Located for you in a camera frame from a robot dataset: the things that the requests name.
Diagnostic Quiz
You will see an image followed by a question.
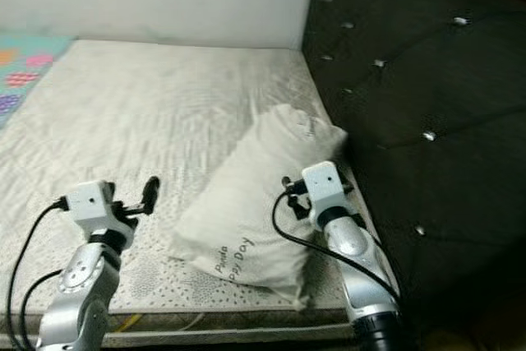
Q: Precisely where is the white pillow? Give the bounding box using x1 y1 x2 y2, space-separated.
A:
168 103 348 303

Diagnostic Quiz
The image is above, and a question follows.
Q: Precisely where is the grey quilted mattress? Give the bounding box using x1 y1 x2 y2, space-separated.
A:
0 39 404 344

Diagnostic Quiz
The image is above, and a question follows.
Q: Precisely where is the black tufted headboard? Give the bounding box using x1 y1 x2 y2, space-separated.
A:
300 0 526 351

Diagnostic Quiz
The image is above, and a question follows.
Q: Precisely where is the teal blanket with colourful shapes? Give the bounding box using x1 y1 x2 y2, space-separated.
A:
0 33 75 118

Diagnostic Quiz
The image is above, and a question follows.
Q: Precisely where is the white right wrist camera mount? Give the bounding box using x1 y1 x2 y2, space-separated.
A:
300 160 350 229

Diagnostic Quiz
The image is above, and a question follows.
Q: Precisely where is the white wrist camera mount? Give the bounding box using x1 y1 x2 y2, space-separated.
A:
64 180 118 237
300 160 350 229

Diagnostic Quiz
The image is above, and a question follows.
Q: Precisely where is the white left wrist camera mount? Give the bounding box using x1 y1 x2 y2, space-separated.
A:
64 180 118 237

